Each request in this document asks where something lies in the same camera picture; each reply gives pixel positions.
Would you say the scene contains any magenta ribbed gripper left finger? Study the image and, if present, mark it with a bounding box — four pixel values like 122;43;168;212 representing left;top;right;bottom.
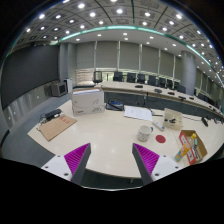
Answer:
64;143;91;185

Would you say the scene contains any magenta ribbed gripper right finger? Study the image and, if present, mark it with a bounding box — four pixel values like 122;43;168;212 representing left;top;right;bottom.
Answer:
132;143;159;185

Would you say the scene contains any red round coaster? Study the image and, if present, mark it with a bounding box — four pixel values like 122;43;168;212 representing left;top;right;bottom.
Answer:
156;135;166;143

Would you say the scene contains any white ceramic mug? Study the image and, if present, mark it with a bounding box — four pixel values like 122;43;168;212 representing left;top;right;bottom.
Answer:
137;125;153;142

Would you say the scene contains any white remote control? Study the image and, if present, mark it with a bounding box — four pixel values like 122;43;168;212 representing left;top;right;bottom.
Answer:
152;121;165;131

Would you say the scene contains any brown flat cardboard sheet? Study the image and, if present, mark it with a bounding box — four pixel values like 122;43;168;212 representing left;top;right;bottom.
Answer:
39;115;77;141

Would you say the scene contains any red white packet in box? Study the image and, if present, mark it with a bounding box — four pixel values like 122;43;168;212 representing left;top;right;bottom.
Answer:
179;130;196;165

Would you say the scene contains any open brown cardboard box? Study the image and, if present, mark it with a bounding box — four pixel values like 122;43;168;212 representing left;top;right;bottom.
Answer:
179;130;207;165

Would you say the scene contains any white paper sheet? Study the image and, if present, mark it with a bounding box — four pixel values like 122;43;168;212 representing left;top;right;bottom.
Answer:
124;106;152;121

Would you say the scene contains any yellow bottle in box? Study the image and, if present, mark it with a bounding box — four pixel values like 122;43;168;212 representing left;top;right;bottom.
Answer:
191;133;198;147

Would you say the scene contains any white cardboard box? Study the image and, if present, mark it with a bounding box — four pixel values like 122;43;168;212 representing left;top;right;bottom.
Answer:
71;88;105;116

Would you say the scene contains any black bag on table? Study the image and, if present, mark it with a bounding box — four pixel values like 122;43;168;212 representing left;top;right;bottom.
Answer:
106;101;124;111

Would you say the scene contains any grey monitor cabinet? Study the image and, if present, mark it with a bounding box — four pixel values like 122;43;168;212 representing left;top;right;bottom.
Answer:
51;82;67;97

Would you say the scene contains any black office chair row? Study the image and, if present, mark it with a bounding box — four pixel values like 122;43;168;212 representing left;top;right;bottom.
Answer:
113;71;186;93

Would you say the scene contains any black device with cables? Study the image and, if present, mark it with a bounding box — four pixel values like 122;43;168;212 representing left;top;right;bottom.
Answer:
40;109;62;121

